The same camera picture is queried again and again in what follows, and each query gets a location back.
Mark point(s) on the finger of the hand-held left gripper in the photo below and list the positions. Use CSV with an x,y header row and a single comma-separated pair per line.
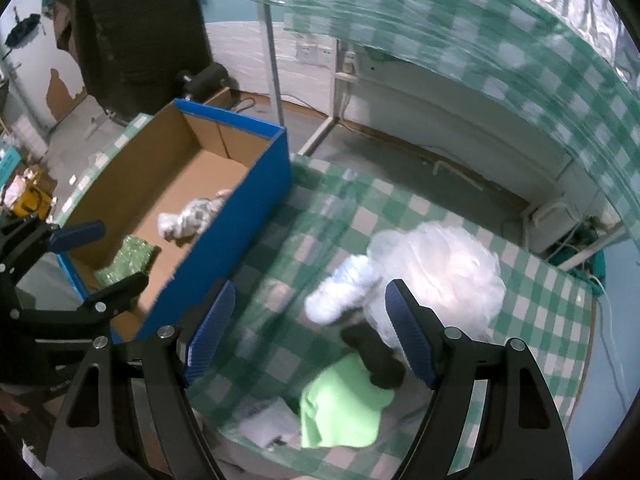
x,y
120,294
75,236

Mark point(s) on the black sock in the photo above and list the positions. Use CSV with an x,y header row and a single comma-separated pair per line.
x,y
375,355

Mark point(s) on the white paper packet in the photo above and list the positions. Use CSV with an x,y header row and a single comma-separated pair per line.
x,y
267,422

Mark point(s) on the white metal table frame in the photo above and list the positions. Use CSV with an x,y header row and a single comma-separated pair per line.
x,y
272,70

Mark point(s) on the teal plastic object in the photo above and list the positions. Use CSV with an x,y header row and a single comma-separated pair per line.
x,y
595,265

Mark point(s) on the white plastic device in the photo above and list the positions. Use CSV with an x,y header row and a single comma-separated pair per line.
x,y
550,222

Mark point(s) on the green sequin cloth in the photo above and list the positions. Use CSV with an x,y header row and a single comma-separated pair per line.
x,y
127,260

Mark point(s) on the white wall socket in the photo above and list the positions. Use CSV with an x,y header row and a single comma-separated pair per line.
x,y
312,53

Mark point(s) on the white mesh bath pouf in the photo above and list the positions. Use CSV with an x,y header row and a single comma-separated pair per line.
x,y
450,265

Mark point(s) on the blue cardboard box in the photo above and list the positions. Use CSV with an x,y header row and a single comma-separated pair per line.
x,y
260,180

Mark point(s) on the black cabinet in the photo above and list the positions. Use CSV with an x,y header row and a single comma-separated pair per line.
x,y
140,35

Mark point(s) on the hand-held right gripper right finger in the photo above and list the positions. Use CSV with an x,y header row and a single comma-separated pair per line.
x,y
407,335

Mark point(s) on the green checkered tablecloth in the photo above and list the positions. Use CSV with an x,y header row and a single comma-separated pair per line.
x,y
530,300
450,35

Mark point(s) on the black cylinder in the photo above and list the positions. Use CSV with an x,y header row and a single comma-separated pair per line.
x,y
210,80

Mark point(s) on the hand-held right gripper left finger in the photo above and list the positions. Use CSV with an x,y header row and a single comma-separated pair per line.
x,y
210,330

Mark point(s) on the yellow box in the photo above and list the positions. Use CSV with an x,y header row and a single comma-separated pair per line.
x,y
31,202

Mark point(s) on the dark teal hanging cloth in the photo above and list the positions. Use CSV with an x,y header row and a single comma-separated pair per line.
x,y
22,30

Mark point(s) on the white and blue sock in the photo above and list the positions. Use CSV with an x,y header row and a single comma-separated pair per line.
x,y
335,290

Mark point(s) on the white crumpled soft toy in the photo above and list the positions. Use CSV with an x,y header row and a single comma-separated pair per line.
x,y
192,217

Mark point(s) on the light green cloth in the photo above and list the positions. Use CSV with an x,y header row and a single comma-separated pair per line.
x,y
340,405

